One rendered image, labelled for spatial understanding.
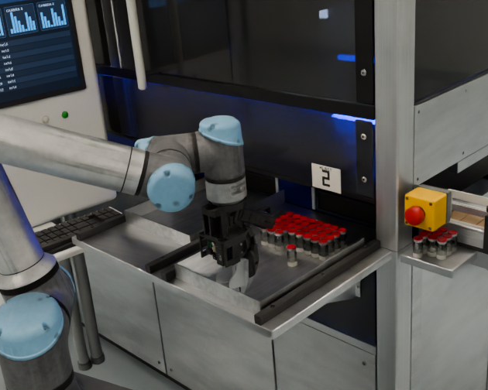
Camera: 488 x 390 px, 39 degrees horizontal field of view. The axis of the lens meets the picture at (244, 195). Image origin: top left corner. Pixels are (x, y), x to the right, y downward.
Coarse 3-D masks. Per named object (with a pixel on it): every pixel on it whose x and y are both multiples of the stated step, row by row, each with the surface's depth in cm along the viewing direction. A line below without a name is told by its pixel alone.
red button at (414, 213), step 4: (408, 208) 144; (412, 208) 143; (416, 208) 143; (420, 208) 143; (408, 212) 143; (412, 212) 142; (416, 212) 142; (420, 212) 142; (404, 216) 144; (408, 216) 143; (412, 216) 143; (416, 216) 142; (420, 216) 142; (408, 220) 144; (412, 220) 143; (416, 220) 142; (420, 220) 142; (412, 224) 144; (416, 224) 143
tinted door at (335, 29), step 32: (256, 0) 160; (288, 0) 153; (320, 0) 147; (352, 0) 141; (256, 32) 163; (288, 32) 156; (320, 32) 150; (352, 32) 144; (256, 64) 166; (288, 64) 159; (320, 64) 153; (352, 64) 146; (320, 96) 156; (352, 96) 149
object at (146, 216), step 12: (204, 180) 198; (204, 192) 196; (252, 192) 193; (144, 204) 184; (192, 204) 188; (204, 204) 188; (252, 204) 177; (264, 204) 180; (276, 204) 183; (132, 216) 178; (144, 216) 184; (156, 216) 183; (168, 216) 182; (180, 216) 182; (192, 216) 181; (144, 228) 176; (156, 228) 172; (168, 228) 168; (180, 228) 174; (192, 228) 174; (180, 240) 166; (192, 240) 164
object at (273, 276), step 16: (256, 240) 165; (192, 256) 153; (208, 256) 157; (272, 256) 156; (304, 256) 155; (336, 256) 148; (176, 272) 151; (192, 272) 146; (208, 272) 152; (256, 272) 150; (272, 272) 149; (288, 272) 149; (304, 272) 148; (320, 272) 145; (208, 288) 144; (224, 288) 139; (256, 288) 144; (272, 288) 143; (288, 288) 138; (240, 304) 137; (256, 304) 133
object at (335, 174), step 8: (312, 168) 163; (320, 168) 161; (328, 168) 159; (312, 176) 164; (320, 176) 162; (336, 176) 159; (312, 184) 165; (320, 184) 163; (336, 184) 159; (336, 192) 160
